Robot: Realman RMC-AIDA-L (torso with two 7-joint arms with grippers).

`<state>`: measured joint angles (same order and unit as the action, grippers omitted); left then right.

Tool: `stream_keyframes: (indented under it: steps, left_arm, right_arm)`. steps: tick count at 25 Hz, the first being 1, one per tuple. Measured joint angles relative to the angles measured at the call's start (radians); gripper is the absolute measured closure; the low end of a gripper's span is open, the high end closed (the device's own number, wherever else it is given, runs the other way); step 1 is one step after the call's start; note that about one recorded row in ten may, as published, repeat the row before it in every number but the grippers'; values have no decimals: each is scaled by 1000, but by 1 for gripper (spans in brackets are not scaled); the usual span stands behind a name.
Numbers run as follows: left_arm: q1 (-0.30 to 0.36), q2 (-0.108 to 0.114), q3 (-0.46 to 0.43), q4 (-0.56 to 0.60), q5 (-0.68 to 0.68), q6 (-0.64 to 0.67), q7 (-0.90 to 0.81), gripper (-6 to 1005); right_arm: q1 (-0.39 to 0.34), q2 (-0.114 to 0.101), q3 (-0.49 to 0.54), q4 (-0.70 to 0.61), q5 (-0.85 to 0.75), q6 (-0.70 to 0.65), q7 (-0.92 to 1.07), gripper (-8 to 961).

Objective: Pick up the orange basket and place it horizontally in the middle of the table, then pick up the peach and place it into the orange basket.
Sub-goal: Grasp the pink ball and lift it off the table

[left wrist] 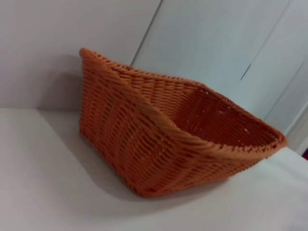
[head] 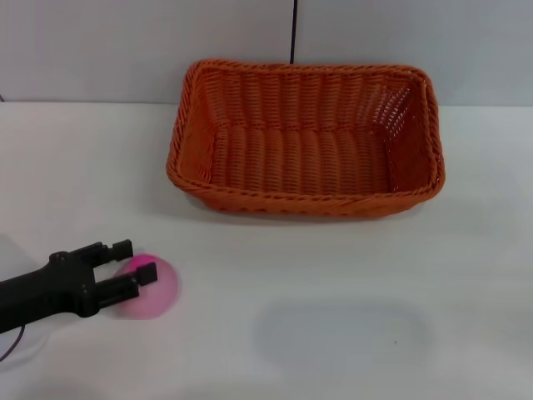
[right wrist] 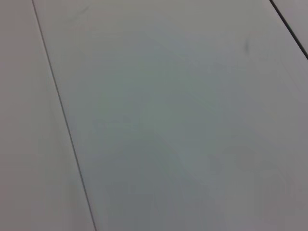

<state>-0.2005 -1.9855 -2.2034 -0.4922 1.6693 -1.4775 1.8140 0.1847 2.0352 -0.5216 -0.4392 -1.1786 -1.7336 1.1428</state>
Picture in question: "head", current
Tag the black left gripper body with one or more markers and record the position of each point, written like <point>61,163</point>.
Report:
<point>54,291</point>

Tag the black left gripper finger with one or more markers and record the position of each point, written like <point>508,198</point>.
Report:
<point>121,287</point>
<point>108,252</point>

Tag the orange woven plastic basket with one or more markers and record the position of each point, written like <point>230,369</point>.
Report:
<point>308,166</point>

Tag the pink peach toy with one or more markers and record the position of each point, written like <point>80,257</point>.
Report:
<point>164,291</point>

